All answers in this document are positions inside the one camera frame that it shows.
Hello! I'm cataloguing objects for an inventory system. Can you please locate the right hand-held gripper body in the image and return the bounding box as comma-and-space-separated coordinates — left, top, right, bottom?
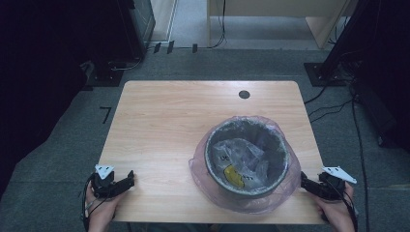
316, 165, 359, 201

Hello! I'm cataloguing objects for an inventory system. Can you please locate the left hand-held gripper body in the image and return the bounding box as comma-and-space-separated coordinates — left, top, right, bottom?
90, 163, 119, 199

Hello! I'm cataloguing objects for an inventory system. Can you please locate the grey round trash bin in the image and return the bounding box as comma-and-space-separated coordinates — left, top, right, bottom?
204, 117, 291, 199

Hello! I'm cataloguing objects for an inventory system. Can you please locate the grey trash bin with liner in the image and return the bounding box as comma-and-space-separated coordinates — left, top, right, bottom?
188, 114, 303, 216

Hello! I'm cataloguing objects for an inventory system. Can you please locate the person's left hand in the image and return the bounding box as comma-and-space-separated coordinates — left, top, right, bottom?
84, 182, 128, 225

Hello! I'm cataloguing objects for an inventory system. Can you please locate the person's right hand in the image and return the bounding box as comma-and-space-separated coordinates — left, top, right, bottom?
312, 182, 356, 225

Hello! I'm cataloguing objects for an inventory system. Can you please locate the crumpled clear plastic bag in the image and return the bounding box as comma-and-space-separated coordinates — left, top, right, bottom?
212, 137, 271, 189

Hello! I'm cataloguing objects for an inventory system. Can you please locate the yellow scrap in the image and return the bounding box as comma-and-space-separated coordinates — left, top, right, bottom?
223, 164, 247, 189

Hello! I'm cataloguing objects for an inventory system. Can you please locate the black stand base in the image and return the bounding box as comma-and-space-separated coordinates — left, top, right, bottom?
303, 61, 348, 88
84, 60, 126, 89

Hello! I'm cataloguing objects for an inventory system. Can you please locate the black curtain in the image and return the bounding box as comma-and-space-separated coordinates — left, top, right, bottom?
0, 0, 157, 197
320, 0, 410, 153

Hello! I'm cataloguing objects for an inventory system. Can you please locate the light wooden desk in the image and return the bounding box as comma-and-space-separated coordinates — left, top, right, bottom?
206, 0, 360, 50

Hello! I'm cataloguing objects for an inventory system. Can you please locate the left hand-held gripper cable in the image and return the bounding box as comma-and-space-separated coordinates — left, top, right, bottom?
80, 175, 107, 232

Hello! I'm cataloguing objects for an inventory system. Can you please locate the hand-held gripper cable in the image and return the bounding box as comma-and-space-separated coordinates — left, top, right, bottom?
80, 175, 107, 232
328, 180, 360, 232

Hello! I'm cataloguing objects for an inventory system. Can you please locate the right hand-held gripper cable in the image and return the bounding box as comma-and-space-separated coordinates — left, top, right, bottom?
328, 180, 360, 232

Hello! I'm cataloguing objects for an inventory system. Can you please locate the long black floor cable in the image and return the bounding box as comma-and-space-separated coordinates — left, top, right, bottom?
349, 95, 372, 232

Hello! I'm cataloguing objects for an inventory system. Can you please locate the grey looped cable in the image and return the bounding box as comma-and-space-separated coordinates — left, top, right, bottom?
107, 56, 144, 73

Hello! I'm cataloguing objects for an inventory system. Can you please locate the hanging black cable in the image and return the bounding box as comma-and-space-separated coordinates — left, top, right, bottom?
210, 0, 228, 50

